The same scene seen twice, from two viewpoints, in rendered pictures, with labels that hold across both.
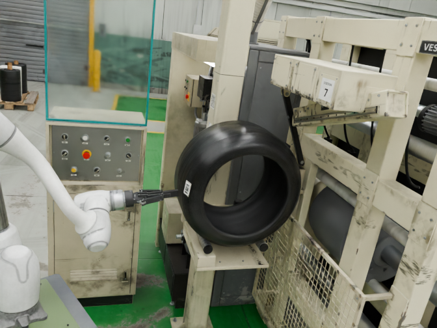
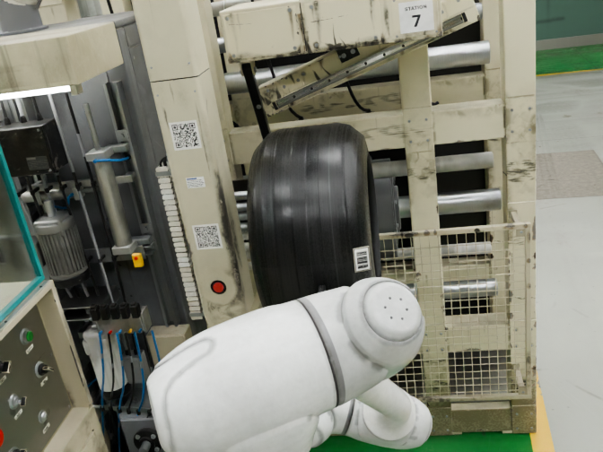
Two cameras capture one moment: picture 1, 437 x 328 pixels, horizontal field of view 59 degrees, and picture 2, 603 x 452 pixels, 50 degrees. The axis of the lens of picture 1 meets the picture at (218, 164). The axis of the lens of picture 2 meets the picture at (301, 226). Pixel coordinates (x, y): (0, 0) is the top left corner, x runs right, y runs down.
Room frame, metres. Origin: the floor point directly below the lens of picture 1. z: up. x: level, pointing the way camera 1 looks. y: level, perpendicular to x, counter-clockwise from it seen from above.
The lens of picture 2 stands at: (0.96, 1.41, 1.90)
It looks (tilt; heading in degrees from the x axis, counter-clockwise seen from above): 23 degrees down; 298
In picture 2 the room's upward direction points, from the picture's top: 9 degrees counter-clockwise
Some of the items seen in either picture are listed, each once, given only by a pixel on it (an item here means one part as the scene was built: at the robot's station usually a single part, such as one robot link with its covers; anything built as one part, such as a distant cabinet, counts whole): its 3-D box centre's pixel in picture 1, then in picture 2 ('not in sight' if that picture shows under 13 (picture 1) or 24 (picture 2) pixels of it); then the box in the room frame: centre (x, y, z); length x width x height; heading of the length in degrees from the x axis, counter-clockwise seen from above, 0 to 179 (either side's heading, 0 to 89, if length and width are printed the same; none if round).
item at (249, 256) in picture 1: (223, 246); not in sight; (1.76, -0.09, 0.80); 0.37 x 0.36 x 0.02; 108
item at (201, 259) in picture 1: (198, 241); not in sight; (1.72, 0.05, 0.83); 0.36 x 0.09 x 0.06; 18
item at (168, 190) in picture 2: not in sight; (184, 243); (2.07, 0.07, 1.19); 0.05 x 0.04 x 0.48; 108
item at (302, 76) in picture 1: (324, 81); (333, 20); (1.73, -0.41, 1.71); 0.61 x 0.25 x 0.15; 18
